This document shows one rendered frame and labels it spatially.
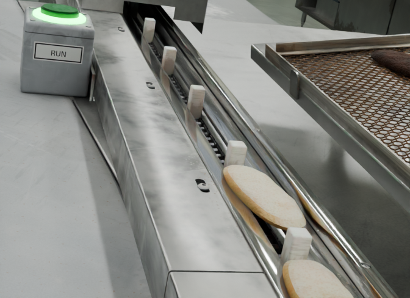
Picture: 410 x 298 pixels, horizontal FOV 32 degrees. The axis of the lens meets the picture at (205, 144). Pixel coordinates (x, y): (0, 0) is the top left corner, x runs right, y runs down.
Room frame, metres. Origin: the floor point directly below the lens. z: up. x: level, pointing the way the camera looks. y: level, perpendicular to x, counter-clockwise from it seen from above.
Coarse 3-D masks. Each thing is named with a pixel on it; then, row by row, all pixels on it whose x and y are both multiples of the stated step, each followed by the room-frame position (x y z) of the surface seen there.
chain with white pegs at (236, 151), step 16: (144, 32) 0.92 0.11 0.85; (176, 80) 0.77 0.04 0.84; (192, 96) 0.65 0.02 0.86; (192, 112) 0.65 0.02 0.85; (240, 144) 0.53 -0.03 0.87; (224, 160) 0.56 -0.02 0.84; (240, 160) 0.52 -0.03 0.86; (272, 240) 0.44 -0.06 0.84; (288, 240) 0.39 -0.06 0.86; (304, 240) 0.39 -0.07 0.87; (288, 256) 0.39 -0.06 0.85; (304, 256) 0.39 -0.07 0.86
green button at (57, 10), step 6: (42, 6) 0.73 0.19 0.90; (48, 6) 0.73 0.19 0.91; (54, 6) 0.73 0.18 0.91; (60, 6) 0.74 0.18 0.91; (66, 6) 0.74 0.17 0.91; (42, 12) 0.72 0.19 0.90; (48, 12) 0.71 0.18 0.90; (54, 12) 0.71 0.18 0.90; (60, 12) 0.72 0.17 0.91; (66, 12) 0.72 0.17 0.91; (72, 12) 0.72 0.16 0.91; (78, 12) 0.73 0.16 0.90
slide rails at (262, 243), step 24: (144, 48) 0.85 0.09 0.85; (192, 72) 0.78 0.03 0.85; (192, 120) 0.62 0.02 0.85; (216, 120) 0.63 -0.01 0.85; (216, 168) 0.52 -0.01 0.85; (264, 168) 0.54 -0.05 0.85; (240, 216) 0.44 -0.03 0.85; (264, 240) 0.41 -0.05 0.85; (312, 240) 0.43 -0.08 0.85; (336, 264) 0.40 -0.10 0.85
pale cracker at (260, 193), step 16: (224, 176) 0.50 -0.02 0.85; (240, 176) 0.49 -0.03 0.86; (256, 176) 0.49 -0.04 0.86; (240, 192) 0.47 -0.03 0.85; (256, 192) 0.47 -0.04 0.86; (272, 192) 0.47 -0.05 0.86; (256, 208) 0.45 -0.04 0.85; (272, 208) 0.45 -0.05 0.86; (288, 208) 0.45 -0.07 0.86; (272, 224) 0.44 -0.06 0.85; (288, 224) 0.43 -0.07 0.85; (304, 224) 0.44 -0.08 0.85
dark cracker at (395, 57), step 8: (376, 56) 0.76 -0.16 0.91; (384, 56) 0.75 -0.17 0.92; (392, 56) 0.74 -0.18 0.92; (400, 56) 0.74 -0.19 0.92; (408, 56) 0.74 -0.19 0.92; (384, 64) 0.74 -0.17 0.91; (392, 64) 0.73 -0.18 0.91; (400, 64) 0.72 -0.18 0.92; (408, 64) 0.72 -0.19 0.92; (400, 72) 0.71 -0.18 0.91; (408, 72) 0.71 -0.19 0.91
